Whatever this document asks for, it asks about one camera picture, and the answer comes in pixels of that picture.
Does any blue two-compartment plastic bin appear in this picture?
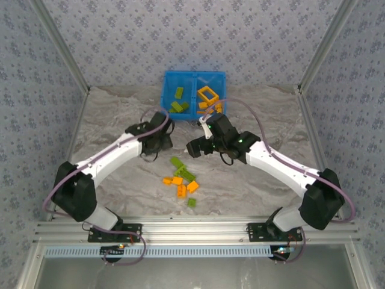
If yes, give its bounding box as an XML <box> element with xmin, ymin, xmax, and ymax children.
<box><xmin>160</xmin><ymin>70</ymin><xmax>229</xmax><ymax>122</ymax></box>

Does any small black controller board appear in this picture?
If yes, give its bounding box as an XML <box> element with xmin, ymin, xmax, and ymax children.
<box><xmin>269</xmin><ymin>245</ymin><xmax>294</xmax><ymax>260</ymax></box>
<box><xmin>100</xmin><ymin>245</ymin><xmax>126</xmax><ymax>259</ymax></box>

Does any grey metal sheet panel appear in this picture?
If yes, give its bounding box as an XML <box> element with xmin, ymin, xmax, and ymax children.
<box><xmin>32</xmin><ymin>257</ymin><xmax>360</xmax><ymax>289</ymax></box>

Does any thin black left gripper cable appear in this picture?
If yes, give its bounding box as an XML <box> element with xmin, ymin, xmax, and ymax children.
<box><xmin>140</xmin><ymin>147</ymin><xmax>160</xmax><ymax>163</ymax></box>

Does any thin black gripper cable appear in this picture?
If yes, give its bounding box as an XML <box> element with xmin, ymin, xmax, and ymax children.
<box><xmin>140</xmin><ymin>147</ymin><xmax>160</xmax><ymax>163</ymax></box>
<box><xmin>219</xmin><ymin>152</ymin><xmax>235</xmax><ymax>166</ymax></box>

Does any thin black right gripper cable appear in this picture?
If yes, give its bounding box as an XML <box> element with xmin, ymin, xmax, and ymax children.
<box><xmin>219</xmin><ymin>152</ymin><xmax>235</xmax><ymax>166</ymax></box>

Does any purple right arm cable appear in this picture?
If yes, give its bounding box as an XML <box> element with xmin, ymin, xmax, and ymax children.
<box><xmin>202</xmin><ymin>98</ymin><xmax>357</xmax><ymax>265</ymax></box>

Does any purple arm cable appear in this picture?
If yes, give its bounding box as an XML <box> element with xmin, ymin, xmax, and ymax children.
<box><xmin>202</xmin><ymin>98</ymin><xmax>357</xmax><ymax>265</ymax></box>
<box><xmin>43</xmin><ymin>107</ymin><xmax>171</xmax><ymax>266</ymax></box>

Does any orange rectangular frame lego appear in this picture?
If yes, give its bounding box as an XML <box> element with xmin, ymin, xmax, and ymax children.
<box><xmin>197</xmin><ymin>85</ymin><xmax>220</xmax><ymax>103</ymax></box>

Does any aluminium left side rail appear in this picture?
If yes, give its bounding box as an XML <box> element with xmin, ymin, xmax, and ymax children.
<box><xmin>46</xmin><ymin>87</ymin><xmax>91</xmax><ymax>222</ymax></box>

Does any aluminium rail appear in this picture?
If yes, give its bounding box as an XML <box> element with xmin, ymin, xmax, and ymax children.
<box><xmin>46</xmin><ymin>87</ymin><xmax>91</xmax><ymax>222</ymax></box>
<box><xmin>294</xmin><ymin>85</ymin><xmax>345</xmax><ymax>220</ymax></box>

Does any aluminium right side rail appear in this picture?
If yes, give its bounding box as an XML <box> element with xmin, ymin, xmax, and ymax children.
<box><xmin>294</xmin><ymin>85</ymin><xmax>345</xmax><ymax>220</ymax></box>

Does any aluminium front frame beam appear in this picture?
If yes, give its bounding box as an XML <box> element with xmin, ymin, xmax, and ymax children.
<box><xmin>32</xmin><ymin>215</ymin><xmax>360</xmax><ymax>245</ymax></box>

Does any white slotted cable duct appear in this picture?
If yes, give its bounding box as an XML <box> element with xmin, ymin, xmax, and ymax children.
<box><xmin>44</xmin><ymin>245</ymin><xmax>274</xmax><ymax>258</ymax></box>

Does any aluminium left frame post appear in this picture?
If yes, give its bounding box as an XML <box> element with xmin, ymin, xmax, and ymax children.
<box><xmin>29</xmin><ymin>0</ymin><xmax>91</xmax><ymax>94</ymax></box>

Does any aluminium frame post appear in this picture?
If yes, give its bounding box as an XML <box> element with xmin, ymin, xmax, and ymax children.
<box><xmin>29</xmin><ymin>0</ymin><xmax>91</xmax><ymax>94</ymax></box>
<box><xmin>296</xmin><ymin>0</ymin><xmax>360</xmax><ymax>93</ymax></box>

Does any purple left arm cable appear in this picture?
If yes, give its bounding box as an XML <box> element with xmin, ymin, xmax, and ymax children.
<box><xmin>43</xmin><ymin>107</ymin><xmax>171</xmax><ymax>266</ymax></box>

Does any aluminium right frame post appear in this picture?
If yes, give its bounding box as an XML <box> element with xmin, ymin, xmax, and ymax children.
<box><xmin>296</xmin><ymin>0</ymin><xmax>360</xmax><ymax>93</ymax></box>

